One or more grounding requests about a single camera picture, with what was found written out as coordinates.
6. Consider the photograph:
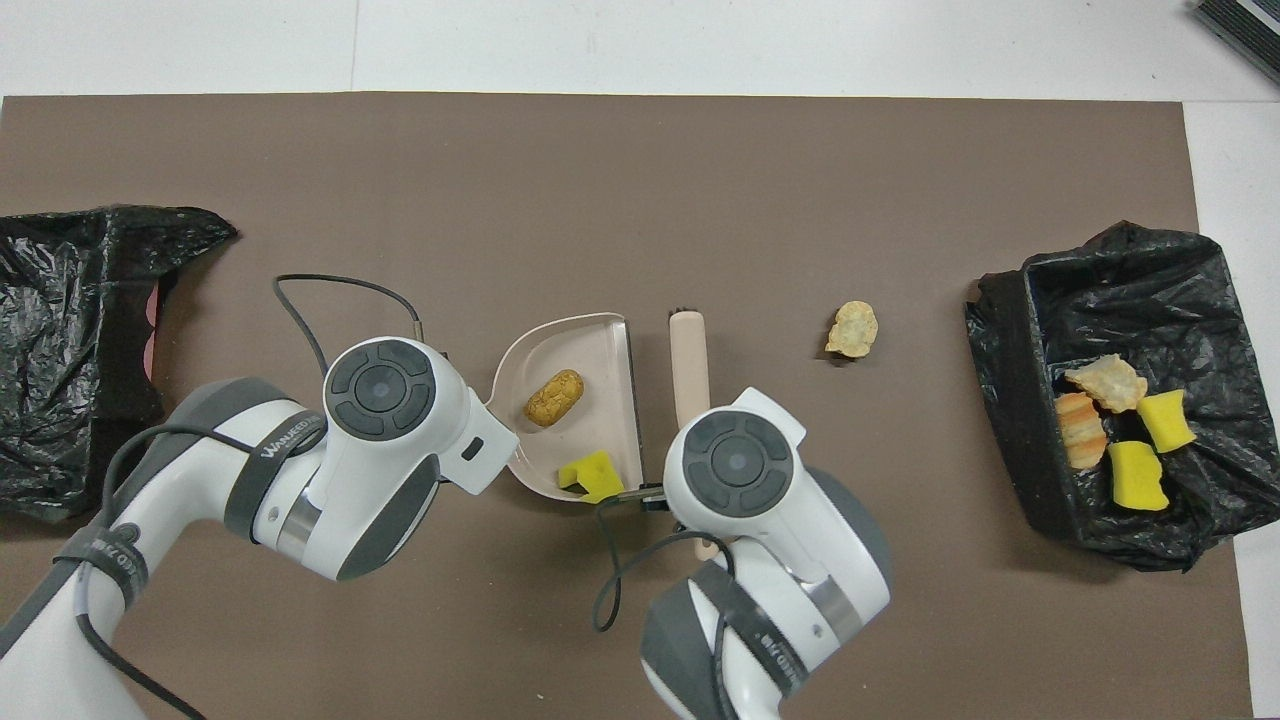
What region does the black plastic trash bag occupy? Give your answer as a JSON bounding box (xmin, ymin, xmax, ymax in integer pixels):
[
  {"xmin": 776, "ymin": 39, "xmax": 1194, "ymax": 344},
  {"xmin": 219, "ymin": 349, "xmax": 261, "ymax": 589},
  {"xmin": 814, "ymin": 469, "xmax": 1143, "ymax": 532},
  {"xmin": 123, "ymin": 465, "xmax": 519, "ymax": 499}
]
[
  {"xmin": 0, "ymin": 204, "xmax": 240, "ymax": 525},
  {"xmin": 965, "ymin": 220, "xmax": 1266, "ymax": 573}
]

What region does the dark ribbed panel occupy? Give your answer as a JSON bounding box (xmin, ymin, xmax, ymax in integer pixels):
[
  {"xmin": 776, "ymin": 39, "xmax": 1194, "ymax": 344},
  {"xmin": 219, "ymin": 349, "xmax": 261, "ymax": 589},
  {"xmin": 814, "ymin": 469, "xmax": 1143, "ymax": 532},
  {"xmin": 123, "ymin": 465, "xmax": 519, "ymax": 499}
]
[{"xmin": 1190, "ymin": 0, "xmax": 1280, "ymax": 59}]

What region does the brown bread roll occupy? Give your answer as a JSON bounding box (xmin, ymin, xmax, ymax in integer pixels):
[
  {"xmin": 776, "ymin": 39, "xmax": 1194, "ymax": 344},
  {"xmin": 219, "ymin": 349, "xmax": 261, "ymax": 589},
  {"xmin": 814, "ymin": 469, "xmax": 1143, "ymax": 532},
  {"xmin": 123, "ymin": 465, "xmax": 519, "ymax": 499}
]
[{"xmin": 524, "ymin": 369, "xmax": 586, "ymax": 429}]

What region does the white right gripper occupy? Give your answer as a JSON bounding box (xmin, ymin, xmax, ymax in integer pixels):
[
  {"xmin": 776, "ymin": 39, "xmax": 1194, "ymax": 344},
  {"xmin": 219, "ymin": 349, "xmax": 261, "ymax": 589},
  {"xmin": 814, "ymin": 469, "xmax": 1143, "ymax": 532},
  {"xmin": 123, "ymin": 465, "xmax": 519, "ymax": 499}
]
[{"xmin": 735, "ymin": 387, "xmax": 807, "ymax": 446}]

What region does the notched yellow sponge piece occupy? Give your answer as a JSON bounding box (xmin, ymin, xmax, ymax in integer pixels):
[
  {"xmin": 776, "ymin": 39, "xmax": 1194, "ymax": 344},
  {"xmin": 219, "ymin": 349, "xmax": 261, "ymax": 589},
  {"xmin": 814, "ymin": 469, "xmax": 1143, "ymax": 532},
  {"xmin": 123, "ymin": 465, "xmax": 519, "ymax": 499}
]
[{"xmin": 558, "ymin": 450, "xmax": 626, "ymax": 504}]

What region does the pink plastic bin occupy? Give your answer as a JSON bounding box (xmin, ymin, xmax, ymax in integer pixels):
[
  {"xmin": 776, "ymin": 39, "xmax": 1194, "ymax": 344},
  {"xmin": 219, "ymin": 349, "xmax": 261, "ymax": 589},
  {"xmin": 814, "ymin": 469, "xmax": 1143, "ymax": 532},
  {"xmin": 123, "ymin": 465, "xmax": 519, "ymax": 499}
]
[{"xmin": 143, "ymin": 280, "xmax": 162, "ymax": 383}]

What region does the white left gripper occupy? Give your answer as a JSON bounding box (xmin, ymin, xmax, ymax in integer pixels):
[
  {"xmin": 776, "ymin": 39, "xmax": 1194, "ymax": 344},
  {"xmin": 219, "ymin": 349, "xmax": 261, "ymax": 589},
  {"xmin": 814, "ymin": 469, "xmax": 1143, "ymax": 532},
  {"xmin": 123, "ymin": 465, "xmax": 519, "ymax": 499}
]
[{"xmin": 440, "ymin": 385, "xmax": 521, "ymax": 498}]

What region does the brown table mat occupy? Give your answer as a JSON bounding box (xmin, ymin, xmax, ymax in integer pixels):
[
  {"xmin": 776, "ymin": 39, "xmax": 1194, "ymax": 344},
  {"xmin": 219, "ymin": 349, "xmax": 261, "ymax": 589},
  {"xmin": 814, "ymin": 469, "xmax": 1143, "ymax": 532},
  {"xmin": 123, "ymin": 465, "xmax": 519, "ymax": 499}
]
[{"xmin": 0, "ymin": 92, "xmax": 1256, "ymax": 720}]

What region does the beige plastic dustpan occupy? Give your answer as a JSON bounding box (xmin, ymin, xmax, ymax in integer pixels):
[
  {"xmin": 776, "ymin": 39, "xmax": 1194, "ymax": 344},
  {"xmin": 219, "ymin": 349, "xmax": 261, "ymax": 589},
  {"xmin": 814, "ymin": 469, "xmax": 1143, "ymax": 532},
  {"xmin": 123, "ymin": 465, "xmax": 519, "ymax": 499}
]
[{"xmin": 490, "ymin": 312, "xmax": 646, "ymax": 504}]

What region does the pale crusty bread chunk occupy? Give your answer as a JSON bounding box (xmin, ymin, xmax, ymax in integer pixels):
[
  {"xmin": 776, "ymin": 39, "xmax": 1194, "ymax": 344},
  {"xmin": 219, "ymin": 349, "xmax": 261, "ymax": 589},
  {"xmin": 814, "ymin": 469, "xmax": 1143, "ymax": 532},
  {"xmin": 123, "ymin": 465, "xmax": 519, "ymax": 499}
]
[
  {"xmin": 825, "ymin": 300, "xmax": 879, "ymax": 359},
  {"xmin": 1055, "ymin": 392, "xmax": 1109, "ymax": 471},
  {"xmin": 1063, "ymin": 354, "xmax": 1149, "ymax": 414}
]

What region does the beige hand brush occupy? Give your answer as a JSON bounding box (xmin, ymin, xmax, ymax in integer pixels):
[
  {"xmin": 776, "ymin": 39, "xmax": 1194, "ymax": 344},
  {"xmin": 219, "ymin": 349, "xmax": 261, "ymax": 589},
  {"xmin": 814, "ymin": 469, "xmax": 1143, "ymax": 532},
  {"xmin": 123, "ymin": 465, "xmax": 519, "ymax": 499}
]
[{"xmin": 668, "ymin": 308, "xmax": 723, "ymax": 563}]

